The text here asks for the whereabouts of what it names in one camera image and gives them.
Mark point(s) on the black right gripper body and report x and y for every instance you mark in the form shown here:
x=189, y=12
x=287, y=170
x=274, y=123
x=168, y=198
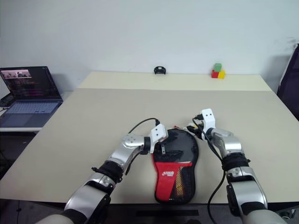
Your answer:
x=199, y=130

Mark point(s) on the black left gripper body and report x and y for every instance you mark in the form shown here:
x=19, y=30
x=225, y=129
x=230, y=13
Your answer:
x=163, y=147

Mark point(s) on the black red paddle case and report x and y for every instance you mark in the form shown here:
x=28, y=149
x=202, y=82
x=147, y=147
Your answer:
x=180, y=163

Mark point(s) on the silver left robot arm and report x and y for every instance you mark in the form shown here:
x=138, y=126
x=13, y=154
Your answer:
x=112, y=168

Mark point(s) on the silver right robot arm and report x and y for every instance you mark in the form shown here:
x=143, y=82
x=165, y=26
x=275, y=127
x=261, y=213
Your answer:
x=238, y=168

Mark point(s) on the red cube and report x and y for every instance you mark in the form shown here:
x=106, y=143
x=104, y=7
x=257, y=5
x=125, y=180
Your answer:
x=214, y=74

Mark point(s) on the yellow cube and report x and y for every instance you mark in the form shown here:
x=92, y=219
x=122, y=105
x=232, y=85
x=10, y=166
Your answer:
x=222, y=74

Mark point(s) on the green cube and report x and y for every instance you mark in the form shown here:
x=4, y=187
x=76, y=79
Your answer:
x=218, y=67

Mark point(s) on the small black clip device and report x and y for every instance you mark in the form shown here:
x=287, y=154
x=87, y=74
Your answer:
x=159, y=70

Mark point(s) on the black office chair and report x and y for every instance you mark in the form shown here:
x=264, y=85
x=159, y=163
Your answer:
x=289, y=84

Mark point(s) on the open grey laptop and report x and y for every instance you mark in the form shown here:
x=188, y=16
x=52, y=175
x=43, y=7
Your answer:
x=28, y=95

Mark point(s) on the black device beside laptop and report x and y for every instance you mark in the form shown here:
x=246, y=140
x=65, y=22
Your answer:
x=5, y=101

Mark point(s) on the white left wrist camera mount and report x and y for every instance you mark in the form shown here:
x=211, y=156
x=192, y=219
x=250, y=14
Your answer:
x=158, y=134

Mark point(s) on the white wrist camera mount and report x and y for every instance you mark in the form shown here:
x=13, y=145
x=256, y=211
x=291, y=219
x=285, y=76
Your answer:
x=158, y=134
x=208, y=119

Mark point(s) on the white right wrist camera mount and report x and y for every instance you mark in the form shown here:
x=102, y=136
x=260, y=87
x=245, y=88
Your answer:
x=208, y=119

